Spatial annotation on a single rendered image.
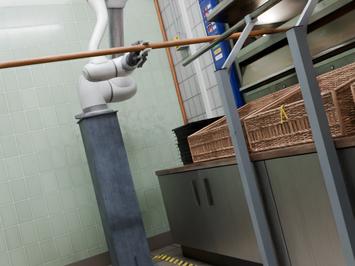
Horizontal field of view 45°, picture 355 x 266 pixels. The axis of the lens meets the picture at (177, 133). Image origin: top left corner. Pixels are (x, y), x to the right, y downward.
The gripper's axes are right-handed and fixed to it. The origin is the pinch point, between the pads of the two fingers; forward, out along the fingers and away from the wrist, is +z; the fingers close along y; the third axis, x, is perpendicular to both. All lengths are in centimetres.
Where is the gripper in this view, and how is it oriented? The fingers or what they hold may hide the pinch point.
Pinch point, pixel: (145, 47)
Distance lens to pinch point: 215.7
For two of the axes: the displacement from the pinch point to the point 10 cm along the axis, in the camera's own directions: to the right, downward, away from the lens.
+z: 4.0, -1.4, -9.0
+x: -8.8, 2.0, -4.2
